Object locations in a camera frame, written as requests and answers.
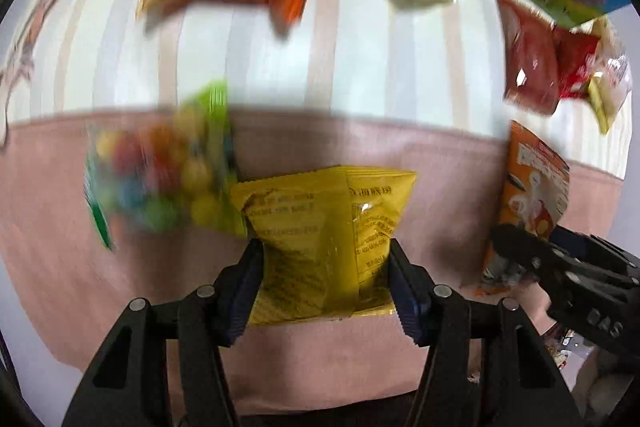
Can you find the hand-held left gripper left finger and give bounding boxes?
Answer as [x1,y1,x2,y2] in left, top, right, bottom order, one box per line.
[60,239,266,427]

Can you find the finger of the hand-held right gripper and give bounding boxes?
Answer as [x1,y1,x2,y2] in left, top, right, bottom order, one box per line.
[489,223,640,308]
[550,226,640,268]

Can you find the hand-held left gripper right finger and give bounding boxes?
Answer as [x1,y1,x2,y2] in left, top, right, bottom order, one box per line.
[387,239,583,427]

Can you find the orange white snack packet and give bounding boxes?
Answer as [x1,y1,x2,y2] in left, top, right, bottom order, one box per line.
[477,119,571,298]

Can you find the colourful candy ball bag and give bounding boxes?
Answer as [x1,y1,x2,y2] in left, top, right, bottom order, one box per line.
[82,82,248,253]

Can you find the yellow white snack packet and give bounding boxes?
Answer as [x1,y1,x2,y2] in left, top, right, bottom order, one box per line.
[587,19,633,135]

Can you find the large red snack packet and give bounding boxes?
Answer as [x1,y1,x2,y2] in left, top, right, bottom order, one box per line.
[495,0,563,116]

